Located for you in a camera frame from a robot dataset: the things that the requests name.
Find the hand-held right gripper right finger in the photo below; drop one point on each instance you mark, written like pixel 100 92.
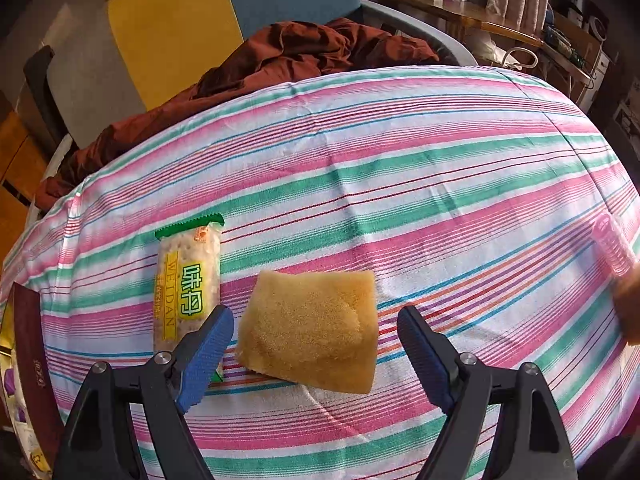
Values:
pixel 425 360

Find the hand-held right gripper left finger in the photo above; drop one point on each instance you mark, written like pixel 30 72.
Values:
pixel 205 360

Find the green cracker packet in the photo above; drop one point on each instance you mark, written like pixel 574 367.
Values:
pixel 187 280

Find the brown sponge cake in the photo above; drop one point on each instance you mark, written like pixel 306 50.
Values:
pixel 310 330

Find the gold tin box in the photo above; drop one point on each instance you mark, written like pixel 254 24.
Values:
pixel 30 360

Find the striped bed sheet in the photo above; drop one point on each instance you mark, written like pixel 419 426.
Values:
pixel 400 185

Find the pink plastic hair roller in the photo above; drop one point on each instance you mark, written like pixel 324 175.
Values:
pixel 612 247

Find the wooden wardrobe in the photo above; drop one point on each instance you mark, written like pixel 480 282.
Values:
pixel 15 170

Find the dark red cloth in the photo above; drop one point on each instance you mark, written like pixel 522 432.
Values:
pixel 300 55

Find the grey yellow blue headboard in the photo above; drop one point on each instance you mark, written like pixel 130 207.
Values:
pixel 175 30

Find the wooden desk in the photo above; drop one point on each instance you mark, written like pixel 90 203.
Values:
pixel 475 17

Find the grey bed frame rail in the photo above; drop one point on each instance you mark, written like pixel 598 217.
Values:
pixel 425 30

